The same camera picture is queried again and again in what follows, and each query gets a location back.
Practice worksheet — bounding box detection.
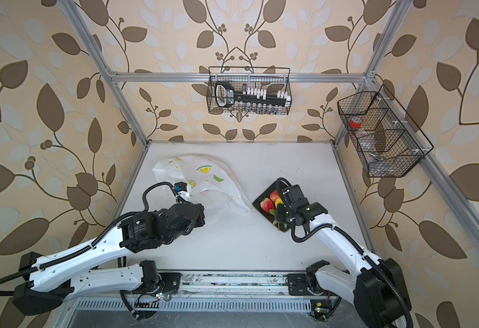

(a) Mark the black square plate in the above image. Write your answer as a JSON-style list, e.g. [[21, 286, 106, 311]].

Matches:
[[252, 181, 291, 232]]

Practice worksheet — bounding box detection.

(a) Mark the aluminium rail frame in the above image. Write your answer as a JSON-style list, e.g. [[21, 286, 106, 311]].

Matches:
[[64, 269, 404, 300]]

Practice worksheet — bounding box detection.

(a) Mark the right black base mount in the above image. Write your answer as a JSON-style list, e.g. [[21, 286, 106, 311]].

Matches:
[[285, 273, 336, 297]]

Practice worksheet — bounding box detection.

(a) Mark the back black wire basket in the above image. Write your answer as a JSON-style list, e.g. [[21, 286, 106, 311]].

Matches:
[[205, 65, 293, 116]]

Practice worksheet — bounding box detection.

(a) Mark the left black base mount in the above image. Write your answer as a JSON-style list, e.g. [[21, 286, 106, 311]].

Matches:
[[132, 272, 182, 295]]

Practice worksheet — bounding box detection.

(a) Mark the red fake strawberry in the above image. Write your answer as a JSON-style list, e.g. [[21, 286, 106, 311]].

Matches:
[[269, 190, 280, 203]]

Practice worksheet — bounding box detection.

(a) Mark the right black wire basket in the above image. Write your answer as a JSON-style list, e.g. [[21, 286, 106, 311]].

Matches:
[[337, 86, 433, 178]]

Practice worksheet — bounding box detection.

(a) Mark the white plastic bag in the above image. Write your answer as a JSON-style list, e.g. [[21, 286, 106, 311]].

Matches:
[[153, 154, 254, 221]]

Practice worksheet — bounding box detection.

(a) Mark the black wire basket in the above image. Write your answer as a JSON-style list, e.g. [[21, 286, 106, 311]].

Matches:
[[337, 86, 433, 178], [205, 65, 293, 116]]

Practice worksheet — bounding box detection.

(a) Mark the peach fake fruit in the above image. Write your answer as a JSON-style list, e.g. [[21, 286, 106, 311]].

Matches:
[[260, 198, 276, 216]]

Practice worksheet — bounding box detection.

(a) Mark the yellow fake fruit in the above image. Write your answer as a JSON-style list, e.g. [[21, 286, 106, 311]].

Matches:
[[274, 198, 283, 208]]

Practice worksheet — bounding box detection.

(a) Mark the red capped clear bottle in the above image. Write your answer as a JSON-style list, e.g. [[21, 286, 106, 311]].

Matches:
[[349, 116, 368, 138]]

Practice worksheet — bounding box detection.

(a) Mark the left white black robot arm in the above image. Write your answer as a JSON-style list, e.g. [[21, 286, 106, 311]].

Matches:
[[0, 182, 205, 318]]

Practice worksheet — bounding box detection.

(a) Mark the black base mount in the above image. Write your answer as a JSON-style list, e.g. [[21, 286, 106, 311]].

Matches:
[[132, 272, 182, 295], [285, 273, 336, 297]]

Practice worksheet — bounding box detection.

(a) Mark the black socket tool set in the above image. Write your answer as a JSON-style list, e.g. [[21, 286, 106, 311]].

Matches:
[[213, 82, 292, 109]]

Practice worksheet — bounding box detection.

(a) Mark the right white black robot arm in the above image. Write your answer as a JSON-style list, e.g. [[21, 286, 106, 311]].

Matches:
[[275, 178, 414, 327]]

